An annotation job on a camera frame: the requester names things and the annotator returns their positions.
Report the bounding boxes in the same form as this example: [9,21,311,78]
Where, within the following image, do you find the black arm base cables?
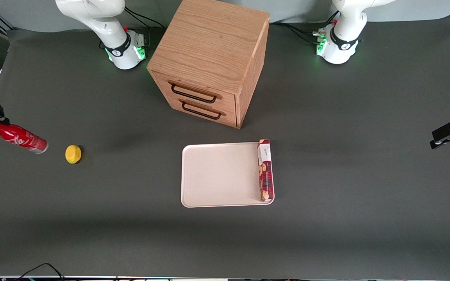
[270,11,339,44]
[123,6,167,31]

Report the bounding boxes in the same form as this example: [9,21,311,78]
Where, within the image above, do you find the yellow lemon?
[65,144,82,165]

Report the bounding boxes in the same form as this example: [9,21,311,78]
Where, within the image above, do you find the black metal drawer handle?
[181,101,223,121]
[170,83,218,104]

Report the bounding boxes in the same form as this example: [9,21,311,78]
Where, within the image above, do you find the red cookie box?
[257,139,275,202]

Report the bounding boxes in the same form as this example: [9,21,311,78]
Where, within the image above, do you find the red coke bottle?
[0,120,49,154]

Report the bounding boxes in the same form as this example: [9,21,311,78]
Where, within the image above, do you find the black right arm base cables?
[123,6,167,31]

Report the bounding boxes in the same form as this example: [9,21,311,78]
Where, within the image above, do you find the black left arm base cables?
[270,11,339,44]

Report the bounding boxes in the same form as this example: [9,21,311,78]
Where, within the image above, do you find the wooden drawer cabinet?
[146,0,270,130]

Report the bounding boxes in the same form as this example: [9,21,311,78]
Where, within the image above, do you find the beige plastic tray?
[180,141,275,208]

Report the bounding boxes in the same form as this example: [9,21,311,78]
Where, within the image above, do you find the thin black table-edge cable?
[14,263,66,281]

